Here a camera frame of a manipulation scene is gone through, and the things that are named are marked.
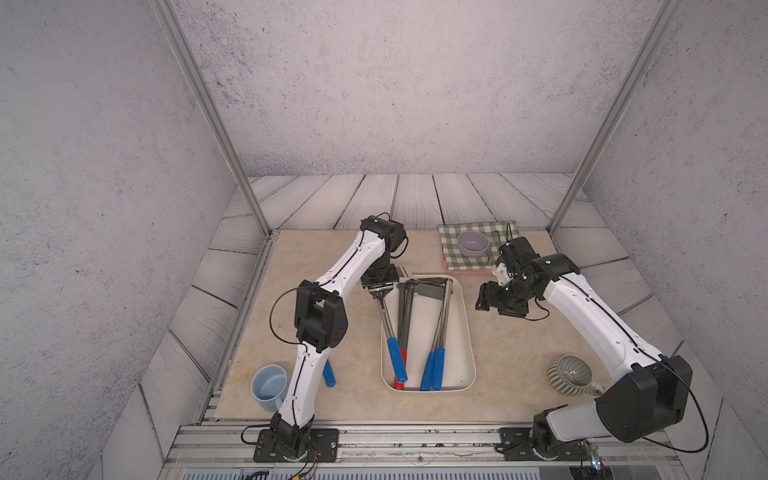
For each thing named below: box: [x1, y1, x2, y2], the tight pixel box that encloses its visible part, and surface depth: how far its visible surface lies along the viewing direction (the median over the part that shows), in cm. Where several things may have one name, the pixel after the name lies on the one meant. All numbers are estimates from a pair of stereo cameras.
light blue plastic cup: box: [250, 364, 287, 412], surface depth 79 cm
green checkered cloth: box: [437, 220, 520, 271], surface depth 119 cm
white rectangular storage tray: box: [381, 276, 476, 392], surface depth 91 cm
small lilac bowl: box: [457, 230, 490, 257], surface depth 114 cm
